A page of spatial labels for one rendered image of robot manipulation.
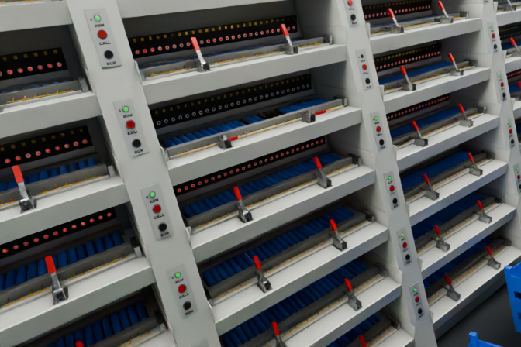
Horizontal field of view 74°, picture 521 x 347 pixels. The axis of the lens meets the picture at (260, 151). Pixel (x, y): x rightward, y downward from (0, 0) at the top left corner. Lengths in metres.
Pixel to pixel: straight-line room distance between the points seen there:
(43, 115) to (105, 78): 0.14
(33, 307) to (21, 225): 0.17
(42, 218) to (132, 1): 0.49
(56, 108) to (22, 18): 0.18
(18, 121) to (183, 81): 0.34
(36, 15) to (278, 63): 0.55
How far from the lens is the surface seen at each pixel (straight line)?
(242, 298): 0.97
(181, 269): 0.86
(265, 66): 0.93
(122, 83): 0.81
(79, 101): 0.81
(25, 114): 0.81
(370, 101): 1.13
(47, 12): 0.85
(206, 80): 0.86
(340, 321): 1.15
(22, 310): 0.89
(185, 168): 0.83
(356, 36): 1.14
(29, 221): 0.82
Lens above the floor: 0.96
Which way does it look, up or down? 7 degrees down
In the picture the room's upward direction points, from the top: 15 degrees counter-clockwise
